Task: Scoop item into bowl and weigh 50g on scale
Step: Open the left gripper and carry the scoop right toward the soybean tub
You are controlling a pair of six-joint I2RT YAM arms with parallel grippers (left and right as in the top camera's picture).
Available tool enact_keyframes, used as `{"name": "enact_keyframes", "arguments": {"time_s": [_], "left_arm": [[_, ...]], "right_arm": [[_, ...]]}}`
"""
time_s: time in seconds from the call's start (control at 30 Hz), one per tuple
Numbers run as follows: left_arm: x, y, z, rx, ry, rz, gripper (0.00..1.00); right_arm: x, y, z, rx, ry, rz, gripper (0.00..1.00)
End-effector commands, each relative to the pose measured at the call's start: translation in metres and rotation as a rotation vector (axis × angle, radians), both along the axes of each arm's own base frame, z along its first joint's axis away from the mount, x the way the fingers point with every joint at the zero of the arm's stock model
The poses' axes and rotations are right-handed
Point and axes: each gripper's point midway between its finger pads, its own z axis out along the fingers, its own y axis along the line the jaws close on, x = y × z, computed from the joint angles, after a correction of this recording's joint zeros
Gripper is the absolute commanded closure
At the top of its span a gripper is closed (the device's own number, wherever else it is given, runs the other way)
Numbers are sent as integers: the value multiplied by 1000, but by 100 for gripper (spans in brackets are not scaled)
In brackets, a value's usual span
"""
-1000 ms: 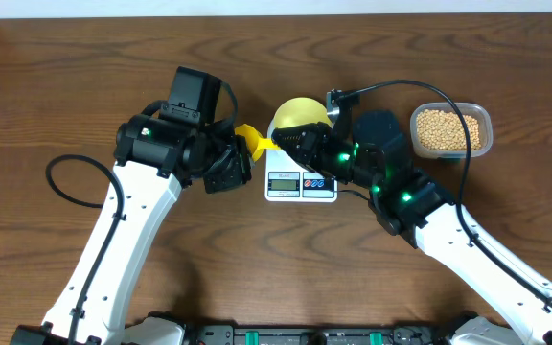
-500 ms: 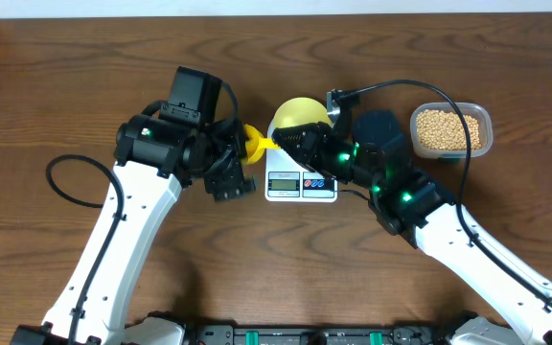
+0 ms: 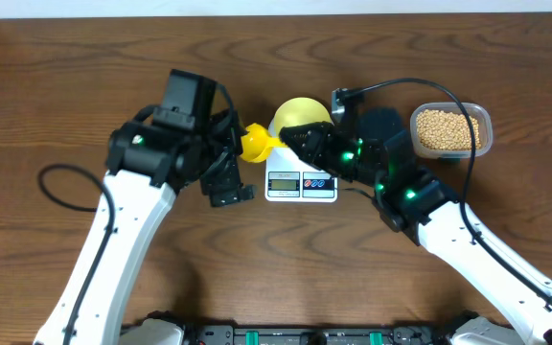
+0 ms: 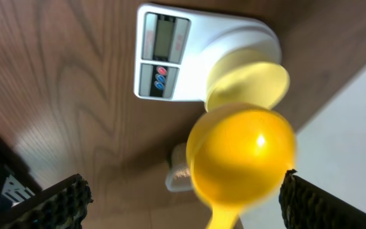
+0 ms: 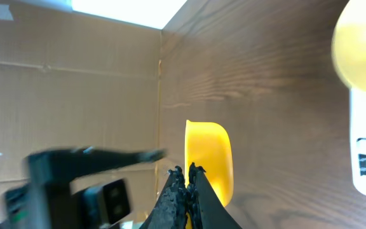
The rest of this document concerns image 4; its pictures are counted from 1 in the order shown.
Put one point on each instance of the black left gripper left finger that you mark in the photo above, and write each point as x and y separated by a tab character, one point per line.
63	205

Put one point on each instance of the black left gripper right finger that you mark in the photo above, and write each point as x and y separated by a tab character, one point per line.
306	206

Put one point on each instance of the yellow measuring scoop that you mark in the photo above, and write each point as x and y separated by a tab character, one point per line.
237	156

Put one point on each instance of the pale yellow bowl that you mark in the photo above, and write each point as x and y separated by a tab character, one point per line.
248	76

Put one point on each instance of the white digital kitchen scale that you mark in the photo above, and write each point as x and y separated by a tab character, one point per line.
177	47

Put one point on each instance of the clear container of soybeans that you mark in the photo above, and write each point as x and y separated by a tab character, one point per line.
178	178

